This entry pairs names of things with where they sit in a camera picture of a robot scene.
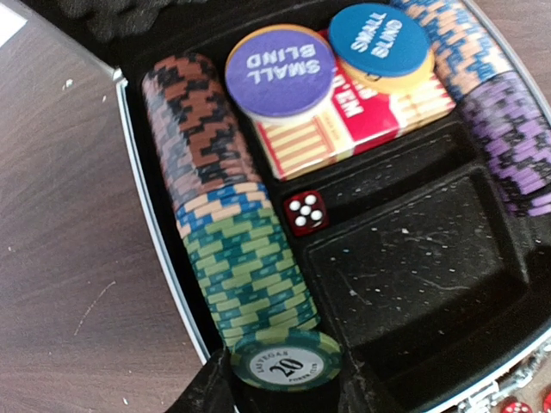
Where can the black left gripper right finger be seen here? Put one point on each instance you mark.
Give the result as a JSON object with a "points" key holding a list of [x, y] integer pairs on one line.
{"points": [[360, 390]]}

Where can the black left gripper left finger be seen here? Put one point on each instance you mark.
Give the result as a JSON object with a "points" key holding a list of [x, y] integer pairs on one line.
{"points": [[210, 390]]}

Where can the green poker chip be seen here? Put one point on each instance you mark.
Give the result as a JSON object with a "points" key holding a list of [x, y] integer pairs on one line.
{"points": [[286, 359]]}

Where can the aluminium poker chip case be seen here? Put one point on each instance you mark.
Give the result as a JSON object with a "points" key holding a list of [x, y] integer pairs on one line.
{"points": [[422, 274]]}

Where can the left poker chip row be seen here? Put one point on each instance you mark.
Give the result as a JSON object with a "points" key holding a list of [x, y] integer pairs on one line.
{"points": [[239, 253]]}

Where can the poker chip row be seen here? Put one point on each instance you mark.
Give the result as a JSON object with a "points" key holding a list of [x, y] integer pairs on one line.
{"points": [[239, 253], [492, 98]]}

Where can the red die centre left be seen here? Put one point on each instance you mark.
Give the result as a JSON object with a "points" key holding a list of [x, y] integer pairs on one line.
{"points": [[514, 405]]}

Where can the red die centre right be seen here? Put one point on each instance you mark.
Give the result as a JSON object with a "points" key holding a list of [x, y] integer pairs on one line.
{"points": [[546, 400]]}

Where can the red die in case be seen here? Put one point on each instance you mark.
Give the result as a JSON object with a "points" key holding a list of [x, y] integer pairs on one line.
{"points": [[306, 213]]}

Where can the red playing card box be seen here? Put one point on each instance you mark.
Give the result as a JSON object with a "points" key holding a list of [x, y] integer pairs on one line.
{"points": [[356, 119]]}

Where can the purple small blind button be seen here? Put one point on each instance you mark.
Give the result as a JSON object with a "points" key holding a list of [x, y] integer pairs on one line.
{"points": [[281, 74]]}

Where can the blue small blind button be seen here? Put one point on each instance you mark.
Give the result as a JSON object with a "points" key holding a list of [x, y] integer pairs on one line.
{"points": [[381, 47]]}

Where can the right poker chip row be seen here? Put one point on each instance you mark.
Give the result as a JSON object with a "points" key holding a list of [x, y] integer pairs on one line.
{"points": [[492, 98]]}

